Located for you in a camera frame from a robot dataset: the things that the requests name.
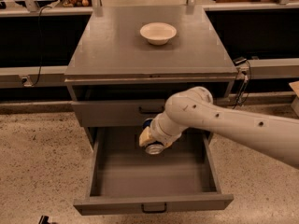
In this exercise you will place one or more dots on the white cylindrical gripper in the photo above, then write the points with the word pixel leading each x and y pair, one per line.
pixel 160 135

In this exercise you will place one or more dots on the blue pepsi can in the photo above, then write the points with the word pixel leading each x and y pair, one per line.
pixel 153 147

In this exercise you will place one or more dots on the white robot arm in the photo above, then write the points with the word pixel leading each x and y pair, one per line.
pixel 273 136

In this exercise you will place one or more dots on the open grey middle drawer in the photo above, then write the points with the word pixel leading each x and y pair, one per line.
pixel 124 176

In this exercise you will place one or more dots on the closed grey top drawer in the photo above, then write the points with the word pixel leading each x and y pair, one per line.
pixel 112 113

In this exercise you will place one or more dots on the grey drawer cabinet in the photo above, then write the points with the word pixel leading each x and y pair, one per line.
pixel 114 62

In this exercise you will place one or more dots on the white ceramic bowl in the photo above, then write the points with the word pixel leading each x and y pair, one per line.
pixel 158 33

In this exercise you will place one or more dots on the black object on floor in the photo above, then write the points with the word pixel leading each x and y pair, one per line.
pixel 44 220

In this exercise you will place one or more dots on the black top drawer handle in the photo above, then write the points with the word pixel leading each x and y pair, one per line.
pixel 148 111

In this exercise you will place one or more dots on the black drawer handle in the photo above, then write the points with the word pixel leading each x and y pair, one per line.
pixel 148 111
pixel 153 208

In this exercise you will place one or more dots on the black middle drawer handle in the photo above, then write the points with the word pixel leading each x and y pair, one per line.
pixel 153 208

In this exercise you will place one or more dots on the small black device on rail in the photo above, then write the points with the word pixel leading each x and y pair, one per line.
pixel 239 60

